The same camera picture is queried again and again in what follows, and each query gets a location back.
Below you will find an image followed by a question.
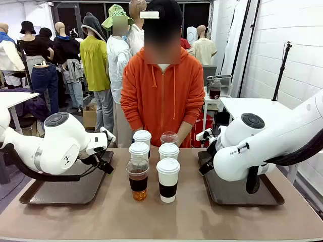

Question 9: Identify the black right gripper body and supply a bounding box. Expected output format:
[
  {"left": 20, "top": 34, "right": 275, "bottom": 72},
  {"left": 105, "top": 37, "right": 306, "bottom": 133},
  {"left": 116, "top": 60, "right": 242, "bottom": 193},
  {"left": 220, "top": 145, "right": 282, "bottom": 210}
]
[{"left": 207, "top": 138, "right": 221, "bottom": 162}]

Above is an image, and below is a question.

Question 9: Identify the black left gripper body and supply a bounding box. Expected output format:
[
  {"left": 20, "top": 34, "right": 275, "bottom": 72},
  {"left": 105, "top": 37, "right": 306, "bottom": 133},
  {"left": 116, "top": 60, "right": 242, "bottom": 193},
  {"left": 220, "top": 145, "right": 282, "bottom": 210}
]
[{"left": 80, "top": 148, "right": 109, "bottom": 166}]

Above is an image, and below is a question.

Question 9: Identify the white paper coffee cup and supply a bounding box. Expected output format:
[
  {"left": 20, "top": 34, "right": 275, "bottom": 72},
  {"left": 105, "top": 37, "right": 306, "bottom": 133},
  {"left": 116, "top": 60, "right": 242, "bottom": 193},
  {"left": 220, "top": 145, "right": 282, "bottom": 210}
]
[
  {"left": 156, "top": 157, "right": 181, "bottom": 204},
  {"left": 158, "top": 142, "right": 180, "bottom": 162},
  {"left": 128, "top": 141, "right": 150, "bottom": 162},
  {"left": 133, "top": 130, "right": 152, "bottom": 152}
]

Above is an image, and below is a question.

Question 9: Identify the clear domed iced tea cup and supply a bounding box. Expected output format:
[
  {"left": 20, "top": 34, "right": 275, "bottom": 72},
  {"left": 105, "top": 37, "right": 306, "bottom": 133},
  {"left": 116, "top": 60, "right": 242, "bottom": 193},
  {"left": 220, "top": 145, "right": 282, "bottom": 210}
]
[{"left": 160, "top": 131, "right": 179, "bottom": 147}]

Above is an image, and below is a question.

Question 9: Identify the person's left forearm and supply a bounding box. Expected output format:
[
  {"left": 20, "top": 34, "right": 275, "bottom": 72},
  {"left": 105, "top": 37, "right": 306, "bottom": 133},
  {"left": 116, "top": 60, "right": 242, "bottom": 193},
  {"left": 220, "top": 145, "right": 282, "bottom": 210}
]
[{"left": 181, "top": 121, "right": 194, "bottom": 134}]

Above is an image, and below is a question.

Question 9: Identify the brown plastic tray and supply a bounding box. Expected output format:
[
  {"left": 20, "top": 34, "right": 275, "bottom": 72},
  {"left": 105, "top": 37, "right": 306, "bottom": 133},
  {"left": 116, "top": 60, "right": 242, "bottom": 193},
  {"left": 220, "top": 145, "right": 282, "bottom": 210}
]
[
  {"left": 19, "top": 150, "right": 115, "bottom": 206},
  {"left": 197, "top": 150, "right": 285, "bottom": 206}
]

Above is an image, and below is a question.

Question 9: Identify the person's left hand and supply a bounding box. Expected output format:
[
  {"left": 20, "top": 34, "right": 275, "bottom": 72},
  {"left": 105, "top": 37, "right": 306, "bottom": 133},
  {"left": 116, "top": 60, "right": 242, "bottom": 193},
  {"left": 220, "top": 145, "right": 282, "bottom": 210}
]
[{"left": 177, "top": 130, "right": 189, "bottom": 148}]

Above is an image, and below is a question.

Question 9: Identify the red bag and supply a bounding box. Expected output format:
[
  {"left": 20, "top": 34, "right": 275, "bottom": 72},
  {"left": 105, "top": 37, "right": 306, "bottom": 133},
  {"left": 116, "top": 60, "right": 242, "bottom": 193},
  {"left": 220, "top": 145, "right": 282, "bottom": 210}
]
[{"left": 190, "top": 112, "right": 214, "bottom": 148}]

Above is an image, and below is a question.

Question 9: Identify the clear flat-lid iced tea cup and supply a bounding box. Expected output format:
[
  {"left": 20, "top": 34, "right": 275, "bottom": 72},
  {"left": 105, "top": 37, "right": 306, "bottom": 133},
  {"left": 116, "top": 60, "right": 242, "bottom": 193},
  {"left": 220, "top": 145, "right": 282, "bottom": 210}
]
[{"left": 125, "top": 157, "right": 150, "bottom": 202}]

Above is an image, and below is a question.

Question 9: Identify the white side cart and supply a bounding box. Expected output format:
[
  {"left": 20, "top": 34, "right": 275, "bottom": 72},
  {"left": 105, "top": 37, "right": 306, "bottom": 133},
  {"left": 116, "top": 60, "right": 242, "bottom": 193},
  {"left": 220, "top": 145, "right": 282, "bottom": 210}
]
[{"left": 202, "top": 93, "right": 232, "bottom": 128}]

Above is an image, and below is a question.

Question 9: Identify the glass jar of dark liquid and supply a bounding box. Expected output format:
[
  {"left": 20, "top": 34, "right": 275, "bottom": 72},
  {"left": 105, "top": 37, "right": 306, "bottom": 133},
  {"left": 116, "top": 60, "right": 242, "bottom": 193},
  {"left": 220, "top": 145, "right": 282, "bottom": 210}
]
[{"left": 209, "top": 78, "right": 223, "bottom": 100}]

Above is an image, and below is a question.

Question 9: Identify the person in orange hoodie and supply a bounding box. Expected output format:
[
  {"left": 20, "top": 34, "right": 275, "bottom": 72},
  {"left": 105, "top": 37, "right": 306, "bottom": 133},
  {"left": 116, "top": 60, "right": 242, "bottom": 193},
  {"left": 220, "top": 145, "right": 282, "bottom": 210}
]
[{"left": 120, "top": 0, "right": 206, "bottom": 149}]

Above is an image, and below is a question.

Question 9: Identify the grey stool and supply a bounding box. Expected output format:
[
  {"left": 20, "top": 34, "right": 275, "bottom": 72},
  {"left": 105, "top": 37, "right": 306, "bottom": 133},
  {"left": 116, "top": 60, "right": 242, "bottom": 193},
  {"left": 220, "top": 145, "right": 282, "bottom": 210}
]
[{"left": 0, "top": 151, "right": 11, "bottom": 185}]

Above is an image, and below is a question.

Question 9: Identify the mannequin in yellow-green shirt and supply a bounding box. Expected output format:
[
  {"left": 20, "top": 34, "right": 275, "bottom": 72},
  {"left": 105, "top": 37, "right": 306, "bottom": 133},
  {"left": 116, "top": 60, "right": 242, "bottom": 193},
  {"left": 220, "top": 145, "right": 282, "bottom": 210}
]
[{"left": 79, "top": 12, "right": 115, "bottom": 132}]

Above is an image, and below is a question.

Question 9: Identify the mannequin torso in blue jeans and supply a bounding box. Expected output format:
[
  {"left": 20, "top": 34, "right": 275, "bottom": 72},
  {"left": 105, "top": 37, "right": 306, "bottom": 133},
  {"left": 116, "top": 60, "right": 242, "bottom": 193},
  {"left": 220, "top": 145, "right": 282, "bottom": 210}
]
[{"left": 31, "top": 61, "right": 60, "bottom": 114}]

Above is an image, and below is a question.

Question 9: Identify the white table with grey legs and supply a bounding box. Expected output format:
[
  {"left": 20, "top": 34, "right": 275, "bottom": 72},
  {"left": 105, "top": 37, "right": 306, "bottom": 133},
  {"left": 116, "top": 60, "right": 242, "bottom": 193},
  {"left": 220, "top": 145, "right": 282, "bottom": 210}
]
[{"left": 0, "top": 91, "right": 40, "bottom": 135}]

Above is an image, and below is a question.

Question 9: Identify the mannequin with green checked hat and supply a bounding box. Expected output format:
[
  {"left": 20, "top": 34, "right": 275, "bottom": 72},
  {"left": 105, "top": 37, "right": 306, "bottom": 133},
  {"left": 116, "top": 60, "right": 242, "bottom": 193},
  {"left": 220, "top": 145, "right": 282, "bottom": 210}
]
[{"left": 101, "top": 4, "right": 135, "bottom": 148}]

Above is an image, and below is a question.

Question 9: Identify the mannequin in cream shirt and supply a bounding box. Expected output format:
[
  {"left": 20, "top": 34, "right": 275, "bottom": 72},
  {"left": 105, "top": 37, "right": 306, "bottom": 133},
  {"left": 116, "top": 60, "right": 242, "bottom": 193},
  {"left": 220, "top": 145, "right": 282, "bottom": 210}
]
[{"left": 192, "top": 25, "right": 218, "bottom": 66}]

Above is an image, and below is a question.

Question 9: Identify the black tripod stand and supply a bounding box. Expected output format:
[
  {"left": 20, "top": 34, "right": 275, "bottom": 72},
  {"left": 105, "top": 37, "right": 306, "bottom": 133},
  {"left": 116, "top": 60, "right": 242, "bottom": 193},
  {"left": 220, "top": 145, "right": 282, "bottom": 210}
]
[{"left": 271, "top": 40, "right": 294, "bottom": 102}]

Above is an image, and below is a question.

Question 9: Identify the mannequin in black jacket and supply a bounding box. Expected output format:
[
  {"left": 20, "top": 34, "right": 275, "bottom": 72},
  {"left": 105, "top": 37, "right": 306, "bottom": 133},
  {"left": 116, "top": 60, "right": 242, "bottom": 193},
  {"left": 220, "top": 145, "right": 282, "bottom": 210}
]
[{"left": 53, "top": 22, "right": 84, "bottom": 109}]

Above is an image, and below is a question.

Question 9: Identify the white round fan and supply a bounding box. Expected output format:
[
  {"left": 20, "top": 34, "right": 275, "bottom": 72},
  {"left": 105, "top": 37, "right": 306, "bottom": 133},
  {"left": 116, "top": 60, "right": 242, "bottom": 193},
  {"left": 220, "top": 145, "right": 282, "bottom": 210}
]
[{"left": 186, "top": 26, "right": 198, "bottom": 46}]

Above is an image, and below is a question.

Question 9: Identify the black slanted light-stand pole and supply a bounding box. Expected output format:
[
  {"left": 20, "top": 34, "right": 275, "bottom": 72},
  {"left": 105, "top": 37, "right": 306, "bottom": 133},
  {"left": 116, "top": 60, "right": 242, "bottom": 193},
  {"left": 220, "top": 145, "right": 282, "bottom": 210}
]
[{"left": 241, "top": 0, "right": 261, "bottom": 98}]

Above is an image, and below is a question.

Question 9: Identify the mannequin with black bucket hat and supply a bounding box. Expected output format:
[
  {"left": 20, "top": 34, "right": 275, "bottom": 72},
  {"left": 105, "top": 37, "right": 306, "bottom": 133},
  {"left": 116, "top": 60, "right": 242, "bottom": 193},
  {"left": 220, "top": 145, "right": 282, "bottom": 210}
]
[{"left": 17, "top": 21, "right": 55, "bottom": 76}]

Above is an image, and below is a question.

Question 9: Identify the mannequin in white shirt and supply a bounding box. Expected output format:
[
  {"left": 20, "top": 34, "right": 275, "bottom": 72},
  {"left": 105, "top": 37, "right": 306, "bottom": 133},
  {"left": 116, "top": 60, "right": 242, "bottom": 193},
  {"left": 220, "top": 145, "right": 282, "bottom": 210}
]
[{"left": 127, "top": 0, "right": 147, "bottom": 56}]

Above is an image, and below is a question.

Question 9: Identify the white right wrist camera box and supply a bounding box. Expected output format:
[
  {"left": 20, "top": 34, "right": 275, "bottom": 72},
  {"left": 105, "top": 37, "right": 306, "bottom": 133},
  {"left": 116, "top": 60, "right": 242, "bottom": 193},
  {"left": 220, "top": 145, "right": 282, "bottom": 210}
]
[{"left": 196, "top": 128, "right": 214, "bottom": 142}]

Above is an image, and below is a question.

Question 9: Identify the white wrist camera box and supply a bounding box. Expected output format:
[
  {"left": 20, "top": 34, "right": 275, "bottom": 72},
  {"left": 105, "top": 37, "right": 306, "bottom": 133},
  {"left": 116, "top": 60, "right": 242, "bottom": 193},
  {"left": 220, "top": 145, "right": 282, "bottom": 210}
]
[
  {"left": 196, "top": 128, "right": 214, "bottom": 142},
  {"left": 100, "top": 127, "right": 117, "bottom": 143}
]

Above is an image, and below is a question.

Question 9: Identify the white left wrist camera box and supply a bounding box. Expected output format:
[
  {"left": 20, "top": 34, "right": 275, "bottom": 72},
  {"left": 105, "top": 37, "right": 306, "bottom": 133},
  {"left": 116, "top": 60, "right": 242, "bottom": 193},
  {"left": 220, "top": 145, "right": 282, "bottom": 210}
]
[{"left": 100, "top": 127, "right": 117, "bottom": 143}]

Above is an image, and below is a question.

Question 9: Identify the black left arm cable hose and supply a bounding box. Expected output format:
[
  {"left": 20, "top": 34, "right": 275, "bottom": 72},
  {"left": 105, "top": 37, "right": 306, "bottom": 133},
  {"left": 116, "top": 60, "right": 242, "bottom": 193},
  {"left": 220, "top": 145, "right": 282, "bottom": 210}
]
[{"left": 0, "top": 143, "right": 82, "bottom": 183}]

